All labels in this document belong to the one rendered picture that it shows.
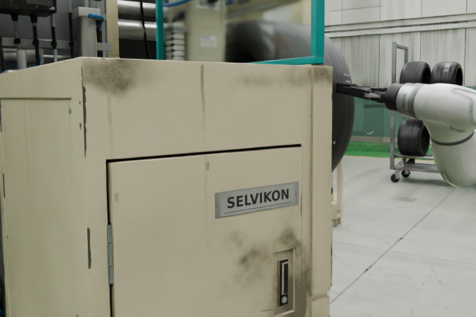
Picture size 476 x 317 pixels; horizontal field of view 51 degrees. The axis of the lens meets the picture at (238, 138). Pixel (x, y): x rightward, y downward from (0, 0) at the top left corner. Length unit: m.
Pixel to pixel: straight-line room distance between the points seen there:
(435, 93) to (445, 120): 0.07
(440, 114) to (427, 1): 11.93
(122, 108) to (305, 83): 0.29
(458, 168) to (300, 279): 0.65
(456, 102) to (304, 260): 0.59
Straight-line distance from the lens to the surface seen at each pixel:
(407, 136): 7.14
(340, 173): 4.78
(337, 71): 1.55
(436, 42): 12.97
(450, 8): 13.02
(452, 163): 1.33
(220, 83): 0.67
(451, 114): 1.24
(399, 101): 1.32
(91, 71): 0.60
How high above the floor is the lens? 1.22
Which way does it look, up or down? 5 degrees down
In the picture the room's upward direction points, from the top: straight up
